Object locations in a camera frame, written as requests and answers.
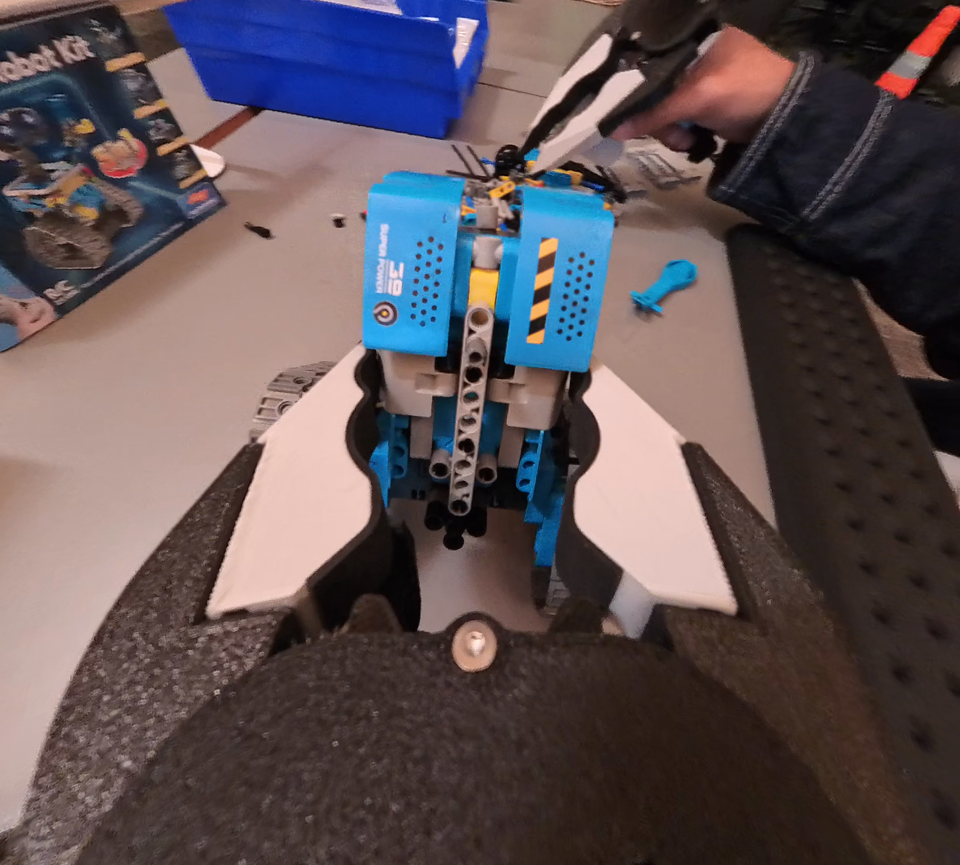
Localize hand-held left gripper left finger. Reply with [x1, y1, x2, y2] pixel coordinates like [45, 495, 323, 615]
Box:
[206, 343, 393, 619]

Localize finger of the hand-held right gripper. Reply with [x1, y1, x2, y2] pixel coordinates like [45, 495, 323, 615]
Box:
[534, 70, 652, 172]
[523, 36, 622, 140]

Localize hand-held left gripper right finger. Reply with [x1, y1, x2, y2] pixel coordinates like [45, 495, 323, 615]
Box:
[555, 362, 740, 640]

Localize pile of toy building pieces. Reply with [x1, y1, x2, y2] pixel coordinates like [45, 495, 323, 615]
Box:
[446, 143, 650, 206]

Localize blue grey tracked toy robot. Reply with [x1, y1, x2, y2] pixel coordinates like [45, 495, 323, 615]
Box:
[255, 171, 624, 619]

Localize grey track link pieces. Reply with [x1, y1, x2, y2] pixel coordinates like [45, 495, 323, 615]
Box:
[622, 148, 706, 187]

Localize person's right forearm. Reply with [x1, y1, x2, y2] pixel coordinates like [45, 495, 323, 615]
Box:
[708, 51, 960, 379]

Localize grey desk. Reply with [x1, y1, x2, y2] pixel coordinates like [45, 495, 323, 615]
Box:
[0, 0, 781, 829]

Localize person's right hand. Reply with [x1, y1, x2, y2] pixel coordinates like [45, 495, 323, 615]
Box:
[615, 28, 798, 154]

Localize blue brick separator tool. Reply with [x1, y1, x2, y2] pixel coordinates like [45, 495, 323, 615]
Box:
[630, 259, 699, 317]

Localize orange traffic cone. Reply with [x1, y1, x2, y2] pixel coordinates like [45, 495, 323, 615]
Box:
[873, 6, 960, 101]

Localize black dimpled pad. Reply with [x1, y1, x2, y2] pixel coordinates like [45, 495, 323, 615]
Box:
[726, 223, 960, 865]

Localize blue plastic bin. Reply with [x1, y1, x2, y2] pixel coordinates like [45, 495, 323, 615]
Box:
[163, 0, 490, 140]

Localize building robot kit booklet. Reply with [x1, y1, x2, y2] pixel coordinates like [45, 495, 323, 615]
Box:
[0, 2, 228, 354]

